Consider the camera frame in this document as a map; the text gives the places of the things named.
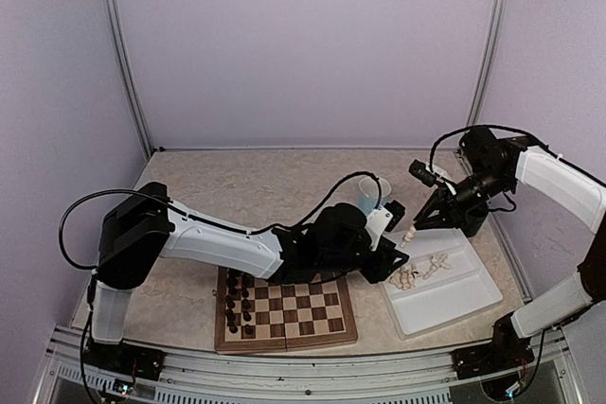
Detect white plastic divided tray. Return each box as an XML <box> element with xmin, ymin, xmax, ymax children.
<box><xmin>381</xmin><ymin>229</ymin><xmax>503</xmax><ymax>340</ymax></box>

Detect pile of cream chess pieces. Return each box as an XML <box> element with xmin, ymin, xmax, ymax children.
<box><xmin>387</xmin><ymin>254</ymin><xmax>454</xmax><ymax>290</ymax></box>

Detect dark green mug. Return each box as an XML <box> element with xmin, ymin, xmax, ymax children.
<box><xmin>461</xmin><ymin>204</ymin><xmax>490</xmax><ymax>238</ymax></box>

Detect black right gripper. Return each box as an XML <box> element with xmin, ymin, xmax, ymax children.
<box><xmin>415</xmin><ymin>167</ymin><xmax>512</xmax><ymax>229</ymax></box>

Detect wooden chessboard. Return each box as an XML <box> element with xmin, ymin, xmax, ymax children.
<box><xmin>214</xmin><ymin>268</ymin><xmax>358</xmax><ymax>355</ymax></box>

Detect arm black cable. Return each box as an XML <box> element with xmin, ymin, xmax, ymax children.
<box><xmin>425</xmin><ymin>123</ymin><xmax>564</xmax><ymax>173</ymax></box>
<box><xmin>59</xmin><ymin>185</ymin><xmax>171</xmax><ymax>277</ymax></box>

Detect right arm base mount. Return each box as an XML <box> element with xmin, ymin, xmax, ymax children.
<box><xmin>452</xmin><ymin>313</ymin><xmax>535</xmax><ymax>379</ymax></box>

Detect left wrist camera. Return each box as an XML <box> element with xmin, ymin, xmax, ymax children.
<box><xmin>384</xmin><ymin>200</ymin><xmax>406</xmax><ymax>233</ymax></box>

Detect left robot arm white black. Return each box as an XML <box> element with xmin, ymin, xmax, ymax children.
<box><xmin>91</xmin><ymin>182</ymin><xmax>409</xmax><ymax>371</ymax></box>

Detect left aluminium corner post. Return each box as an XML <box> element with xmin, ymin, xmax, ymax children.
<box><xmin>103</xmin><ymin>0</ymin><xmax>153</xmax><ymax>160</ymax></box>

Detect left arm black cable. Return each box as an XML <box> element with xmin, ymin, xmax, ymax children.
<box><xmin>59</xmin><ymin>185</ymin><xmax>171</xmax><ymax>277</ymax></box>

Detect light blue mug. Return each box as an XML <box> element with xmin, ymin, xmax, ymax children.
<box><xmin>358</xmin><ymin>176</ymin><xmax>392</xmax><ymax>215</ymax></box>

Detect cream chess piece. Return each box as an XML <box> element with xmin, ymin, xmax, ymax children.
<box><xmin>399</xmin><ymin>226</ymin><xmax>417</xmax><ymax>250</ymax></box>

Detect right aluminium corner post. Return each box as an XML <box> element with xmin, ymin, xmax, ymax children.
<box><xmin>466</xmin><ymin>0</ymin><xmax>507</xmax><ymax>126</ymax></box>

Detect front aluminium rail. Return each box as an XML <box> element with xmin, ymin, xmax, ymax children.
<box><xmin>32</xmin><ymin>323</ymin><xmax>583</xmax><ymax>404</ymax></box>

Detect row of black chess pieces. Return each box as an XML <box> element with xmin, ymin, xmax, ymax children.
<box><xmin>223</xmin><ymin>270</ymin><xmax>256</xmax><ymax>340</ymax></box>

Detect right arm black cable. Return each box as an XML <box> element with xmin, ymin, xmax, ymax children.
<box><xmin>425</xmin><ymin>123</ymin><xmax>564</xmax><ymax>173</ymax></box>

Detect aluminium corner post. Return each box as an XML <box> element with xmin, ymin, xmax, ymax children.
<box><xmin>103</xmin><ymin>0</ymin><xmax>153</xmax><ymax>160</ymax></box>
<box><xmin>466</xmin><ymin>0</ymin><xmax>507</xmax><ymax>126</ymax></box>

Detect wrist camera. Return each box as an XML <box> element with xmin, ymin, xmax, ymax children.
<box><xmin>384</xmin><ymin>200</ymin><xmax>406</xmax><ymax>233</ymax></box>
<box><xmin>408</xmin><ymin>160</ymin><xmax>437</xmax><ymax>187</ymax></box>

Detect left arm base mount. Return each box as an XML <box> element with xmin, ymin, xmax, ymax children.
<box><xmin>83</xmin><ymin>342</ymin><xmax>165</xmax><ymax>381</ymax></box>

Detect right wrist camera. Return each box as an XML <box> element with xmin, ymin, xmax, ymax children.
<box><xmin>408</xmin><ymin>160</ymin><xmax>437</xmax><ymax>187</ymax></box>

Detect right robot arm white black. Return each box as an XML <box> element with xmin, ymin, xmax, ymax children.
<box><xmin>409</xmin><ymin>124</ymin><xmax>605</xmax><ymax>370</ymax></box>

